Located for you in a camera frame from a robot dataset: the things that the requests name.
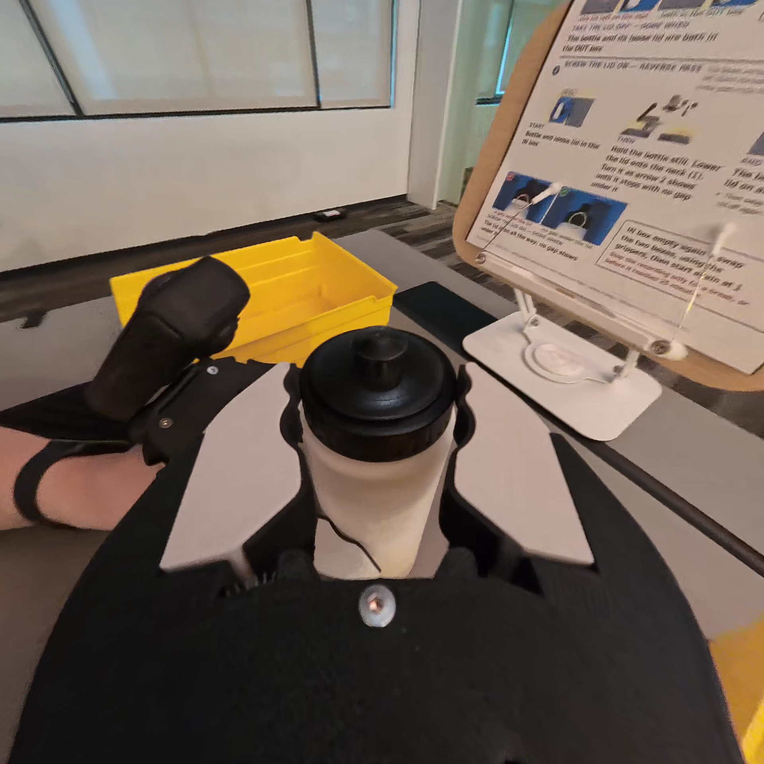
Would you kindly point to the yellow plastic bin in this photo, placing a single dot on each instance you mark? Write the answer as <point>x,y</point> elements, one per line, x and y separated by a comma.
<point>740,686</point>
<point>334,298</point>

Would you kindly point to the small black table tab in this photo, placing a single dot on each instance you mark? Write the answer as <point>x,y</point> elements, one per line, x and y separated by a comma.
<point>31,320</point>

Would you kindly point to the printed instruction sheet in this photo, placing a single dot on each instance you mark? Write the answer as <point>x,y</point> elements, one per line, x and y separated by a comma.
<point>626,149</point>

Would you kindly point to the white plastic bottle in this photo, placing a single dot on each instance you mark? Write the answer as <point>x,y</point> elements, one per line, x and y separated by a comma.
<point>376,507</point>

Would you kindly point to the black wrist rest pad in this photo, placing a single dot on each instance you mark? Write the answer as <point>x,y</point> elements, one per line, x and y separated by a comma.
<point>59,418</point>

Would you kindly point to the black framed window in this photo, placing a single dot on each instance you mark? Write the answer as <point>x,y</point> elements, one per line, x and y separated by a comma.
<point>179,110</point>

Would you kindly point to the black wristband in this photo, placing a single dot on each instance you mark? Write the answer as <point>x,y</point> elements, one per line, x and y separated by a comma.
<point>24,489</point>

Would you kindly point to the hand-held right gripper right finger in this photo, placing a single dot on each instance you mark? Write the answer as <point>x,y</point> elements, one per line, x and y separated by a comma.
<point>519,477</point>

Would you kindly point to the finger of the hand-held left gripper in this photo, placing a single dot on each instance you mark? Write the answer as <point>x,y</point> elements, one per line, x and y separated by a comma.
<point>340,558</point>

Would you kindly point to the wooden document board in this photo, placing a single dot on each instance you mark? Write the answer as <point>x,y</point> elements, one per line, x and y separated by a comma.
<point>501,149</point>

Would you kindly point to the black rectangular table pad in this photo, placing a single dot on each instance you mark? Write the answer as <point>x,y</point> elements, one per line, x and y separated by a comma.
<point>441,310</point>

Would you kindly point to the black bottle lid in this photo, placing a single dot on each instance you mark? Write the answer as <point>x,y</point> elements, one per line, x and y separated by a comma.
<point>376,400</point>

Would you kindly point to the small black floor device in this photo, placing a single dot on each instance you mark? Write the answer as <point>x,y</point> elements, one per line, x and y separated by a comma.
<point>330,215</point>

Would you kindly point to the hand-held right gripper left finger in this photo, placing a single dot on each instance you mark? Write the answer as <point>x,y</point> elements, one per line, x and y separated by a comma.
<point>239,477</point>

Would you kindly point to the person's left hand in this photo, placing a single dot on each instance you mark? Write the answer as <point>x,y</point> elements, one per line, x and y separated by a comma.
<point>101,489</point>

